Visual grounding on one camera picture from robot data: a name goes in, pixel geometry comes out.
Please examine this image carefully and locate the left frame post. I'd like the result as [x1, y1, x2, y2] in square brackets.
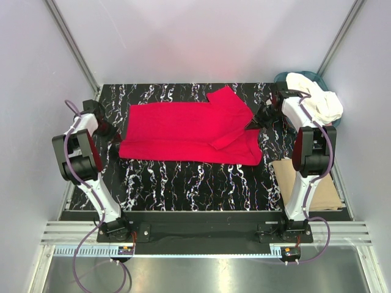
[43, 0, 101, 97]

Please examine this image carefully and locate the teal laundry basket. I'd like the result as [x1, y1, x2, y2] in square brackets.
[273, 71, 343, 135]

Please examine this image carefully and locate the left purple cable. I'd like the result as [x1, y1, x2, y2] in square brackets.
[64, 99, 132, 292]

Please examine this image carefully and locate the folded beige t shirt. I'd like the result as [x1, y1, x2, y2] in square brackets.
[272, 159, 343, 211]

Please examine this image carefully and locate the red t shirt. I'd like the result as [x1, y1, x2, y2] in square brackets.
[119, 86, 262, 166]

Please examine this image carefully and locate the connector board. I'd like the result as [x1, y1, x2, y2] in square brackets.
[118, 246, 134, 255]
[282, 247, 301, 262]

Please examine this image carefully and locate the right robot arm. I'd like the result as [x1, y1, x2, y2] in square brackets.
[247, 85, 337, 244]

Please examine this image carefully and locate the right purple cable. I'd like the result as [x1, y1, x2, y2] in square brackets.
[287, 90, 334, 265]

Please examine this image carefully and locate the white t shirt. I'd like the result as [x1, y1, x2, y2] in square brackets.
[285, 72, 345, 126]

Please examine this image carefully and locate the right connector board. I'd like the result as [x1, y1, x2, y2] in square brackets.
[282, 247, 301, 262]

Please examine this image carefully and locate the slotted cable duct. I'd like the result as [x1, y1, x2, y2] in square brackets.
[54, 244, 282, 259]

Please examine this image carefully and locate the right frame post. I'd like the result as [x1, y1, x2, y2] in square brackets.
[317, 0, 367, 77]

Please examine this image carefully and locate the purple cable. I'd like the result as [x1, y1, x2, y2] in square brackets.
[287, 90, 334, 265]
[64, 99, 132, 292]

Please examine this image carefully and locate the aluminium front rail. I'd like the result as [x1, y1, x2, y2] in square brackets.
[40, 221, 372, 246]

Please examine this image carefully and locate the frame post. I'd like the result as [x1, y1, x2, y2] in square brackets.
[43, 0, 101, 97]
[317, 0, 367, 77]

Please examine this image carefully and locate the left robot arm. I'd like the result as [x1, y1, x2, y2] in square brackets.
[52, 99, 136, 242]

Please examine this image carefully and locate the left connector board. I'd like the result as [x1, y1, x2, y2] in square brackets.
[118, 246, 134, 255]

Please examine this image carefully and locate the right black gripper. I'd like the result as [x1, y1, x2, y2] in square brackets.
[244, 102, 283, 131]

